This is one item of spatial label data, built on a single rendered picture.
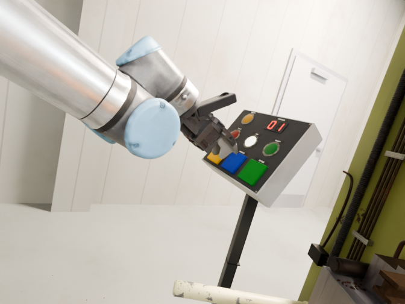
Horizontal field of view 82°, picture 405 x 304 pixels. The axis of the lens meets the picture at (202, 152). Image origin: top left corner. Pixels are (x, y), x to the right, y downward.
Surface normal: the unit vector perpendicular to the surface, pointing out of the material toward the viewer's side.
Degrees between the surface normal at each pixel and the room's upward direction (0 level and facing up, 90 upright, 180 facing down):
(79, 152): 90
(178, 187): 90
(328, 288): 90
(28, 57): 106
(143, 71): 77
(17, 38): 95
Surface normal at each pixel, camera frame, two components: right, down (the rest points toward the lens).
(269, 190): 0.47, 0.28
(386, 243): -0.96, -0.24
